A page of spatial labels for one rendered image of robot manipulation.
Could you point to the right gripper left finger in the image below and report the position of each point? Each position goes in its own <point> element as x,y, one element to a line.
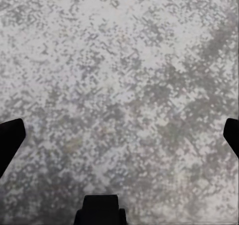
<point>12,134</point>

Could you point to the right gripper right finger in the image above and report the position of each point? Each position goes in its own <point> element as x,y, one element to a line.
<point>231,134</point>

